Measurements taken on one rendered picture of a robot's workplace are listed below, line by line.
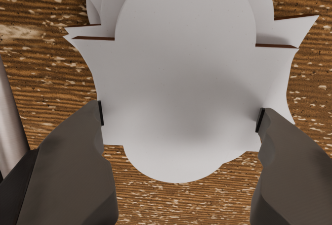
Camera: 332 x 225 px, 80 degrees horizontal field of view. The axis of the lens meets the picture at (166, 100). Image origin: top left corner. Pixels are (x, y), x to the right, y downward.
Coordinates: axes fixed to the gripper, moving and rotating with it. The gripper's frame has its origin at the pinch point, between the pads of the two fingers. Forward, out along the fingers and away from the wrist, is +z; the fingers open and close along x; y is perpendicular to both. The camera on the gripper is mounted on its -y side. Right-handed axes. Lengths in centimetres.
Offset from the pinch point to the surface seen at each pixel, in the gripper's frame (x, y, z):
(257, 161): 9.0, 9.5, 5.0
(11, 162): -19.9, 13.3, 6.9
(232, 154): 4.4, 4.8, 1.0
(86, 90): -8.1, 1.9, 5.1
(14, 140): -18.8, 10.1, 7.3
